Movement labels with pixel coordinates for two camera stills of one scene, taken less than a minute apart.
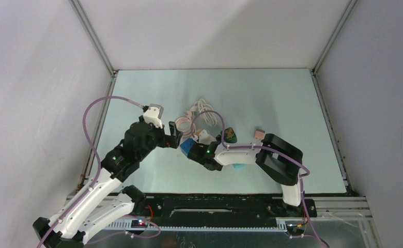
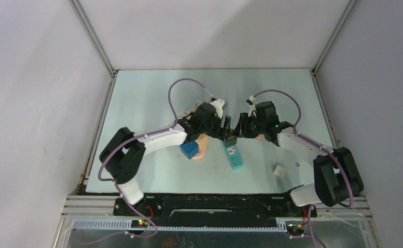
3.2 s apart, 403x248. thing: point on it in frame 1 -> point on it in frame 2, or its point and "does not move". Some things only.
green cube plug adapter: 230,136 does not move
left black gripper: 167,140 -> 221,133
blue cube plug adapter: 186,145 does not move
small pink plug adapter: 259,134 does not move
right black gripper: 219,138 -> 241,130
